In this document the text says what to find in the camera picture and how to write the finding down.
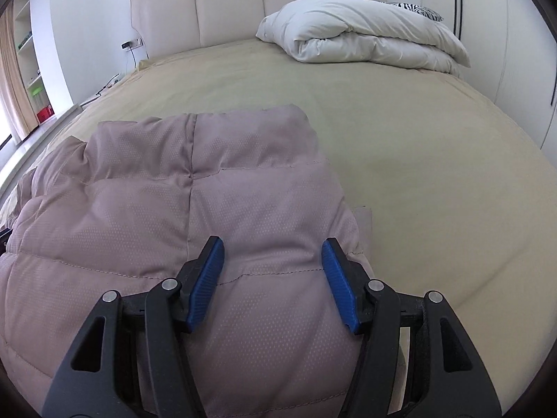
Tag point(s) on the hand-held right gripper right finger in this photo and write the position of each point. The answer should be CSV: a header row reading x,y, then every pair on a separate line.
x,y
339,287

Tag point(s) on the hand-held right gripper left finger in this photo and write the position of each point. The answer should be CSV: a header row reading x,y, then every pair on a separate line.
x,y
206,287

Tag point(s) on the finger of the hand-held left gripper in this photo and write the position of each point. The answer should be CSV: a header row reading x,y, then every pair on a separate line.
x,y
3,244

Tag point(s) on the mauve hooded puffer coat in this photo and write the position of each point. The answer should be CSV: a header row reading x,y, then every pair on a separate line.
x,y
130,226

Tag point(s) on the white window bench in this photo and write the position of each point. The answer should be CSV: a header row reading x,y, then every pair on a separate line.
x,y
39,139

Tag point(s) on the bed with tan sheet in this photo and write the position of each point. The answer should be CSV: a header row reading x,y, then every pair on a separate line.
x,y
413,174

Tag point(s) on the red box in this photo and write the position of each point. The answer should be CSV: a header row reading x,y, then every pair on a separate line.
x,y
45,114

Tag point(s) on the green container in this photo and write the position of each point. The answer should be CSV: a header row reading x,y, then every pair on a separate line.
x,y
36,96

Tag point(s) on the beige curtain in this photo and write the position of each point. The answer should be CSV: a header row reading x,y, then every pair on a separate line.
x,y
13,87

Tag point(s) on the white nightstand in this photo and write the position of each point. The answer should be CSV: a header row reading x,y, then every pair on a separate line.
x,y
93,96

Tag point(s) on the white shelf unit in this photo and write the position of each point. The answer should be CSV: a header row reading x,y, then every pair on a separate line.
x,y
30,21

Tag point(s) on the folded white duvet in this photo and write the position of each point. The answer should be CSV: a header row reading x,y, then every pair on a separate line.
x,y
370,35

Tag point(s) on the beige upholstered headboard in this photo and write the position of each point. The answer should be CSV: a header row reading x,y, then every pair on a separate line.
x,y
226,8

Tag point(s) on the zebra print pillow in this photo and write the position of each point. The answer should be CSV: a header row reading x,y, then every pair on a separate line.
x,y
420,11

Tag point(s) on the white wardrobe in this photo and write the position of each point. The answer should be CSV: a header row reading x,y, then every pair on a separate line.
x,y
500,30

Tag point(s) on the wall socket panel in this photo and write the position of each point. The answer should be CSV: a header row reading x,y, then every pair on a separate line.
x,y
132,43

